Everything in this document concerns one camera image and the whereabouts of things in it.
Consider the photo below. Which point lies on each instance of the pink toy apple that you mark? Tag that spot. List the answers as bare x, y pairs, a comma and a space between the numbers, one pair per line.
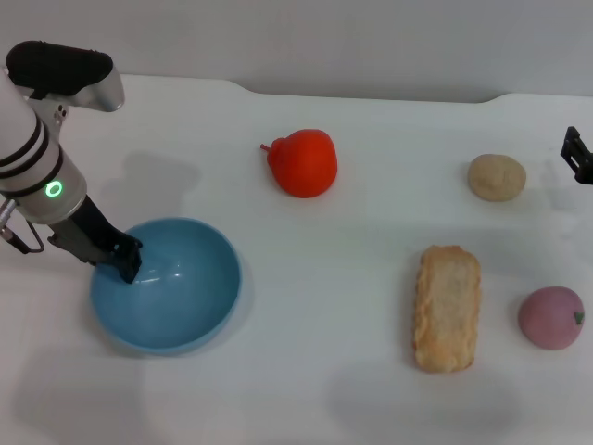
549, 320

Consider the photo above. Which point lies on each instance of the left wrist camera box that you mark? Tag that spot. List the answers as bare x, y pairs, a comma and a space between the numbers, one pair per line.
60, 69

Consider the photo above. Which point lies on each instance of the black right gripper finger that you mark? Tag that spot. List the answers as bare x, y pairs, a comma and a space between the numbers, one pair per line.
581, 155

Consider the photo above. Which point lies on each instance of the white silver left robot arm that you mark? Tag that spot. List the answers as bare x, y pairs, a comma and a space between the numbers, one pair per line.
32, 157

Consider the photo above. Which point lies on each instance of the blue bowl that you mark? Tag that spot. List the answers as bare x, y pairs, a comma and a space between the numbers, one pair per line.
185, 301

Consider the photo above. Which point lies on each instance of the long toasted bread loaf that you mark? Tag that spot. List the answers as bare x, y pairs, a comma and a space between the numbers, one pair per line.
447, 310

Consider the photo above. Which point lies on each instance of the red toy pear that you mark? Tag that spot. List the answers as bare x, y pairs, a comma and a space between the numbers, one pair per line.
303, 164

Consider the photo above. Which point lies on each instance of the round tan bun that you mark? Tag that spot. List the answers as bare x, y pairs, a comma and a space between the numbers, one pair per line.
496, 177

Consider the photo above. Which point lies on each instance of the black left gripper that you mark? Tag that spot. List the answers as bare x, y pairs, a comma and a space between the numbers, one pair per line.
88, 234

